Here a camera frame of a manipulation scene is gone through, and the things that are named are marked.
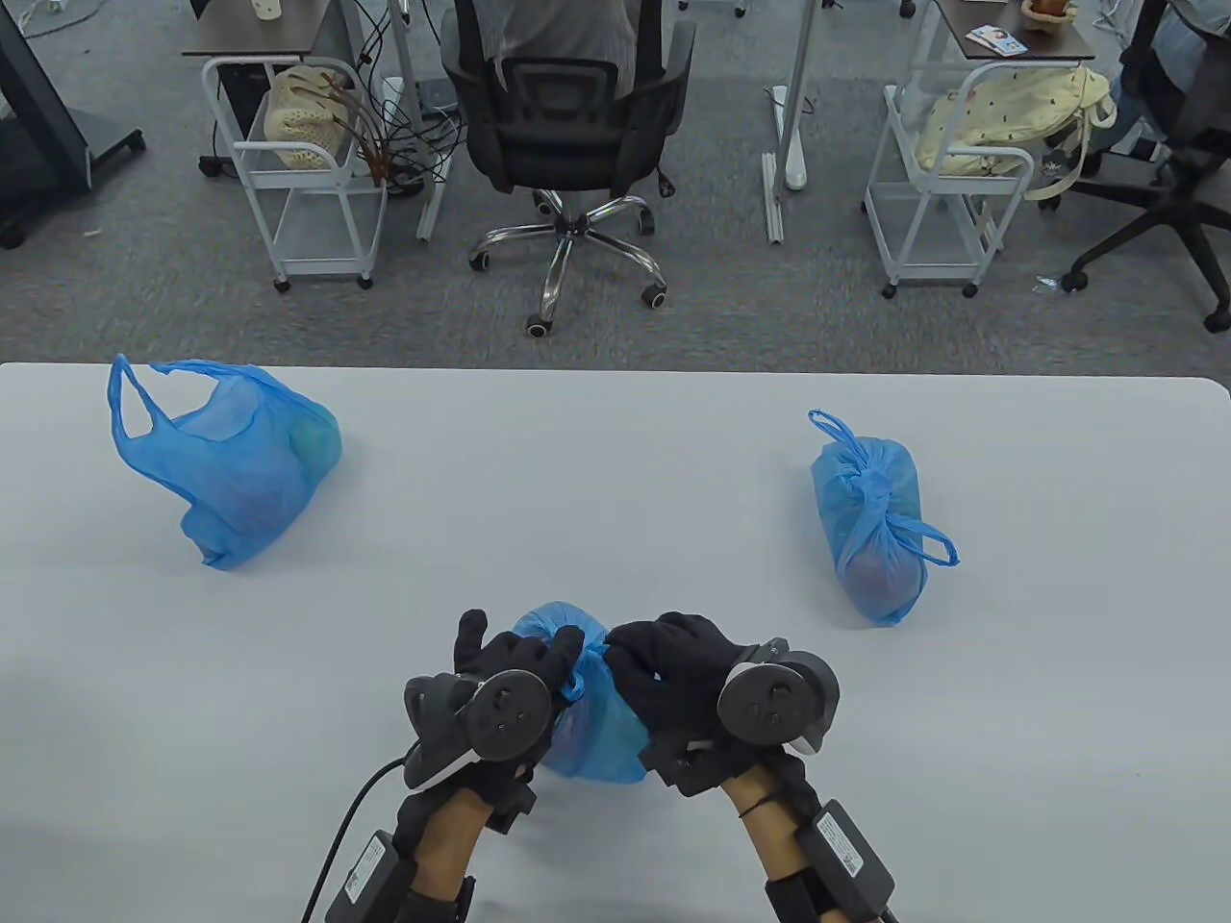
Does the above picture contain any black mesh office chair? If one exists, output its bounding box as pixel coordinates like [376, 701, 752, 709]
[440, 0, 698, 337]

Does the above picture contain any white desk leg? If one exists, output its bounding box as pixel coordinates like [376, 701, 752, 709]
[388, 0, 453, 241]
[763, 0, 820, 243]

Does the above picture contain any person's right hand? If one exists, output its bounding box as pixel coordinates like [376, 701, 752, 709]
[606, 613, 820, 799]

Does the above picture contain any tangle of cables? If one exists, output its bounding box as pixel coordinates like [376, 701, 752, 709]
[332, 0, 467, 198]

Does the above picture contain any person's left hand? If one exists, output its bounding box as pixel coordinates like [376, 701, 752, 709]
[394, 609, 588, 836]

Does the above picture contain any black forearm battery box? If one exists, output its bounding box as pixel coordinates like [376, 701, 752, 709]
[325, 832, 398, 923]
[796, 800, 897, 920]

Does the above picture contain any cream knitted bag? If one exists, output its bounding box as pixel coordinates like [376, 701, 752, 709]
[264, 65, 359, 176]

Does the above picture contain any black wheeled stand base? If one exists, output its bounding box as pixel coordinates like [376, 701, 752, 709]
[0, 0, 147, 251]

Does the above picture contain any black handheld controller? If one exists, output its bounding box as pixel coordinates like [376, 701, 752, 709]
[716, 639, 840, 757]
[402, 670, 555, 791]

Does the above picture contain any pale yellow patterned bag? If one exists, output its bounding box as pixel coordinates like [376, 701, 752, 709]
[914, 65, 1119, 201]

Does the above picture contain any brown topped desk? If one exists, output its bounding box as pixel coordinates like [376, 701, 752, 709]
[933, 0, 1097, 63]
[183, 0, 339, 59]

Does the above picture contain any blue plastic bag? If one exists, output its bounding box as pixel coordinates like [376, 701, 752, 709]
[810, 409, 960, 626]
[512, 601, 656, 785]
[109, 354, 343, 570]

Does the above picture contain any black forearm strap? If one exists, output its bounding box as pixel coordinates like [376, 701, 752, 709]
[766, 870, 838, 923]
[399, 875, 477, 923]

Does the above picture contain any person's left forearm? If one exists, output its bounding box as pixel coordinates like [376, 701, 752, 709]
[414, 788, 493, 923]

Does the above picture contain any white metal trolley cart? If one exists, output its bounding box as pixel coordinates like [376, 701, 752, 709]
[202, 56, 389, 292]
[863, 62, 1037, 299]

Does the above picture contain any person's right forearm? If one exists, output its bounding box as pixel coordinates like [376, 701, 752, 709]
[721, 764, 820, 923]

